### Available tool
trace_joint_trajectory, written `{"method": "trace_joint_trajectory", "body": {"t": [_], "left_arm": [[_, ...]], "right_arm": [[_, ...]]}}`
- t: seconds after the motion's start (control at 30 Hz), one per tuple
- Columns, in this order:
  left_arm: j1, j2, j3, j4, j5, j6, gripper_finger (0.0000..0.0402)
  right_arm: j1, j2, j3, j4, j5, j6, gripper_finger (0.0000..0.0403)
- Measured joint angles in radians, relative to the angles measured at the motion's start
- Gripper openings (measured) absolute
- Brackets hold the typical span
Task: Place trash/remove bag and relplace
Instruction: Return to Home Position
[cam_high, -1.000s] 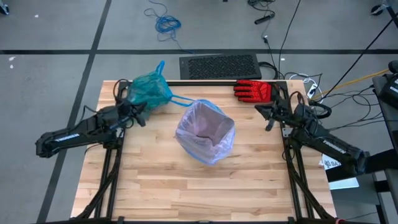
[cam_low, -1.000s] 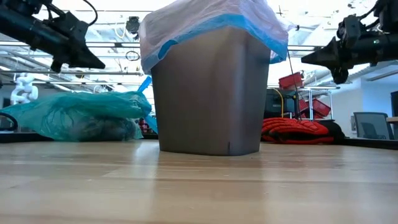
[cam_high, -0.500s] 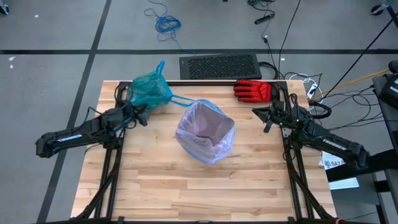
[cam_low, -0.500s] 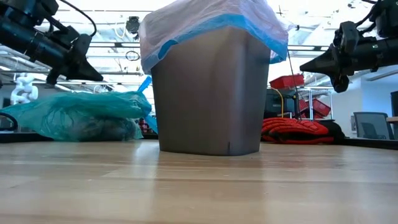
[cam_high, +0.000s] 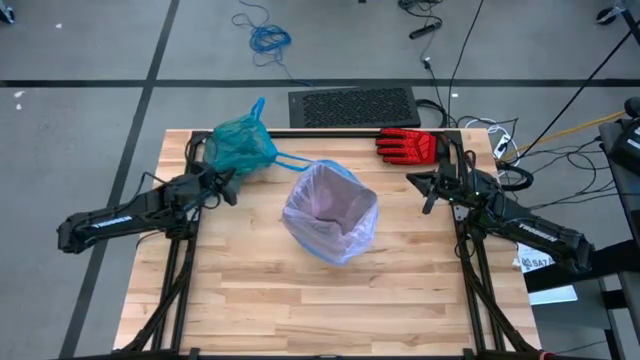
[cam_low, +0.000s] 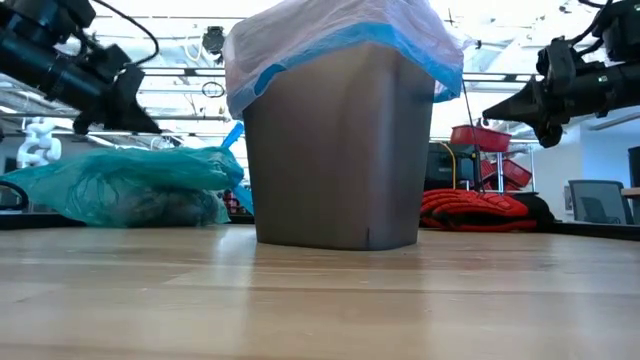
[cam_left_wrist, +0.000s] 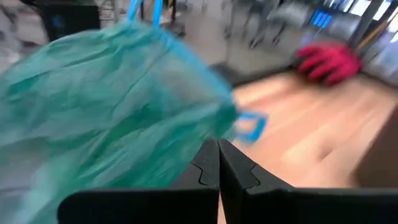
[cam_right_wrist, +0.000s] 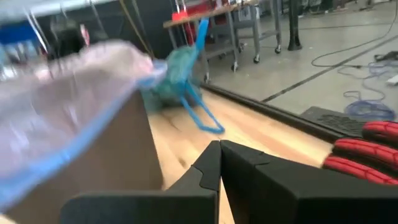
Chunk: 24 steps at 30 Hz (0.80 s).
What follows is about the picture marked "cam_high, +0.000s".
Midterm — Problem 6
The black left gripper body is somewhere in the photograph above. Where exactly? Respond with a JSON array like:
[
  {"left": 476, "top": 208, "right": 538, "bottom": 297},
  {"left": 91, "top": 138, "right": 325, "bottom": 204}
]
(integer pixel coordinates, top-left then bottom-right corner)
[{"left": 192, "top": 160, "right": 239, "bottom": 207}]

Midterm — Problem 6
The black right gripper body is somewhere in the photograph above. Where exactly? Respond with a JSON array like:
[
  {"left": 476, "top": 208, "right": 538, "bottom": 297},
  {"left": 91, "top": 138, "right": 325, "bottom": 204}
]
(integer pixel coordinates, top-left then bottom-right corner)
[{"left": 422, "top": 158, "right": 471, "bottom": 215}]

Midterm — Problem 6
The blue plastic trash bag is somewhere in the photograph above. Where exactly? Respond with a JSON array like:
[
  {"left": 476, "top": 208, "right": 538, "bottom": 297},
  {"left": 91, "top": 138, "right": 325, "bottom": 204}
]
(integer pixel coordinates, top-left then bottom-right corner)
[{"left": 202, "top": 95, "right": 316, "bottom": 194}]

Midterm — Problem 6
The pink plastic trash bag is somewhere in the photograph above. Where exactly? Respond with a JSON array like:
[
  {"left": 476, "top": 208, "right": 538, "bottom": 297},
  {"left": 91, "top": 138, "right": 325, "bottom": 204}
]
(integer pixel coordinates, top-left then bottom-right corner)
[{"left": 281, "top": 158, "right": 380, "bottom": 267}]

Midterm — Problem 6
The red work glove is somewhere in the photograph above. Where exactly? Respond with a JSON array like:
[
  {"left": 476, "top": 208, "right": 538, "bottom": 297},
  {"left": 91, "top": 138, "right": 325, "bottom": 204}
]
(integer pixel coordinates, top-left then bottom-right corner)
[{"left": 374, "top": 127, "right": 450, "bottom": 166}]

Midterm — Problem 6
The white power strip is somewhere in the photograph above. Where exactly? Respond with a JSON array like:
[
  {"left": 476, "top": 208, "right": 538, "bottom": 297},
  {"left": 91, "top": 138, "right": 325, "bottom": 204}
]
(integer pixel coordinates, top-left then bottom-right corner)
[{"left": 492, "top": 132, "right": 513, "bottom": 161}]

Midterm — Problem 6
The black perforated computer case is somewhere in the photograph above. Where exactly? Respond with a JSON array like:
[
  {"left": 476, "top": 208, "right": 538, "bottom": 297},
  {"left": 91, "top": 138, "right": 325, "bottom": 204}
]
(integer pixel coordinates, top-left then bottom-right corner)
[{"left": 288, "top": 85, "right": 422, "bottom": 129}]

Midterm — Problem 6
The white printed paper sheet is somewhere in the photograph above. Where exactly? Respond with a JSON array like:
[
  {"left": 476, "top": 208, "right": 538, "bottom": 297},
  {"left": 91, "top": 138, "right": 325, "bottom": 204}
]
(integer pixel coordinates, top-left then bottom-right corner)
[{"left": 514, "top": 242, "right": 580, "bottom": 307}]

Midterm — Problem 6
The black side table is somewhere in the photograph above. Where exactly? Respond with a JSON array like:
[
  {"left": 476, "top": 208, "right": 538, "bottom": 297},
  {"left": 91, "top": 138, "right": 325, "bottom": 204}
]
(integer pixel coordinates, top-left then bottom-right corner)
[{"left": 522, "top": 239, "right": 640, "bottom": 360}]

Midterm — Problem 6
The black wheeled stand base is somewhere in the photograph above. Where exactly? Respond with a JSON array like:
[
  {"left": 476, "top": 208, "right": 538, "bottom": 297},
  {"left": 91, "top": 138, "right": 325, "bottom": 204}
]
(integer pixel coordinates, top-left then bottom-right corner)
[{"left": 595, "top": 0, "right": 640, "bottom": 26}]

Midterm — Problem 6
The yellow cable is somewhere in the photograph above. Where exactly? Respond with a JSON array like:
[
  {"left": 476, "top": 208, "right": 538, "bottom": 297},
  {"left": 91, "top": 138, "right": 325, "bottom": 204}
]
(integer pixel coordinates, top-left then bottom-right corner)
[{"left": 517, "top": 112, "right": 626, "bottom": 151}]

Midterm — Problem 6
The blue coiled cable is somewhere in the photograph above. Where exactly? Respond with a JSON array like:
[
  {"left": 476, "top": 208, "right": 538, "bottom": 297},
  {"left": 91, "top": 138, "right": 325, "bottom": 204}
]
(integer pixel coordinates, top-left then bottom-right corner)
[{"left": 231, "top": 0, "right": 314, "bottom": 86}]

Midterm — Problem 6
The long thin black cable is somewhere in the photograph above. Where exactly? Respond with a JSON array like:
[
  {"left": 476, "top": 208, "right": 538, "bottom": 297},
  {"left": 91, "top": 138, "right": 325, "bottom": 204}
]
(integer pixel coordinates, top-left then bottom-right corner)
[{"left": 446, "top": 0, "right": 486, "bottom": 129}]

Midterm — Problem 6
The straight black cable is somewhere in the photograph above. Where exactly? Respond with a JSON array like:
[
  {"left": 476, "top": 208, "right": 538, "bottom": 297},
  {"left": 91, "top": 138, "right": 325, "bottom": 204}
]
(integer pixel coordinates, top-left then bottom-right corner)
[{"left": 517, "top": 29, "right": 640, "bottom": 154}]

